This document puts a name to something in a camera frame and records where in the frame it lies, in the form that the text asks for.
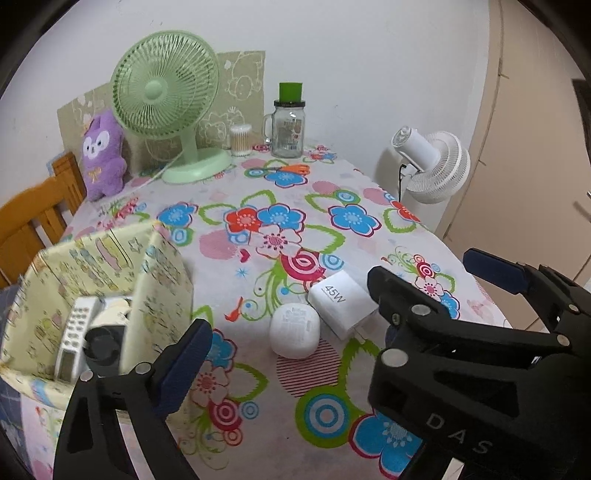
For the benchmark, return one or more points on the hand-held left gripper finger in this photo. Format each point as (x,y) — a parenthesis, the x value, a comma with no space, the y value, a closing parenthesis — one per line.
(184,364)

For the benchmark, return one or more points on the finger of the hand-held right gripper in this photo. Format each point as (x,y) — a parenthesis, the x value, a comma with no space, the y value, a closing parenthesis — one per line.
(494,272)
(406,314)

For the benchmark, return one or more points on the white charger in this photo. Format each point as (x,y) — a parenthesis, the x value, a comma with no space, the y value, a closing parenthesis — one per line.
(339,302)

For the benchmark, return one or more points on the yellow cartoon-print storage box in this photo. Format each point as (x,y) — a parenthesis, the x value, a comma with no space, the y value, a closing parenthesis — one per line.
(161,286)

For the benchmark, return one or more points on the black round object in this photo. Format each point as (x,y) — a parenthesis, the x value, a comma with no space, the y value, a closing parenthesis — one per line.
(104,348)

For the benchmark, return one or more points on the white round case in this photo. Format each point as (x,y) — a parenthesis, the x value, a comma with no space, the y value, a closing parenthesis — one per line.
(295,332)

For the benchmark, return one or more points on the white remote control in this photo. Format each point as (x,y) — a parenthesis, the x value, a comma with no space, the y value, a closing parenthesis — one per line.
(74,337)

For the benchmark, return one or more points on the beige cabinet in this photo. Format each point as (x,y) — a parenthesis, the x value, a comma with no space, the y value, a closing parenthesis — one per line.
(531,161)

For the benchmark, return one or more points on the white fan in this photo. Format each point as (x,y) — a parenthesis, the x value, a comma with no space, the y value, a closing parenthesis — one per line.
(438,166)

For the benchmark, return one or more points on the floral tablecloth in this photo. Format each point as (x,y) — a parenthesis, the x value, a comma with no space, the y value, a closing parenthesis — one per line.
(286,240)

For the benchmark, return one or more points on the wooden bed headboard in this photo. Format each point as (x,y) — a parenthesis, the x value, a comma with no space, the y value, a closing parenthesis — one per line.
(27,217)

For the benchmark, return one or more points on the glass jar with green lid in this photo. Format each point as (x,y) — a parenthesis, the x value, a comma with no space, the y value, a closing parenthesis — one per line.
(287,129)

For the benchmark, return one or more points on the purple plush toy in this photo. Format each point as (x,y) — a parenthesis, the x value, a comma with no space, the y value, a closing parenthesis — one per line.
(104,157)

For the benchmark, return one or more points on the cotton swab container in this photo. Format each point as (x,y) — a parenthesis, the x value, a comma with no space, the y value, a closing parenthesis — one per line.
(241,141)

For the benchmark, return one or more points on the blue patterned cloth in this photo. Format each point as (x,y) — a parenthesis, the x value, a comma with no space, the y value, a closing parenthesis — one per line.
(54,159)

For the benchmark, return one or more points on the beige cartoon-print board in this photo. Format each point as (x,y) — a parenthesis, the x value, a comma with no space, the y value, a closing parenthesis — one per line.
(240,92)

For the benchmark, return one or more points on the green desk fan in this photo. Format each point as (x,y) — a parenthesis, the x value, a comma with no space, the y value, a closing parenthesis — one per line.
(161,87)

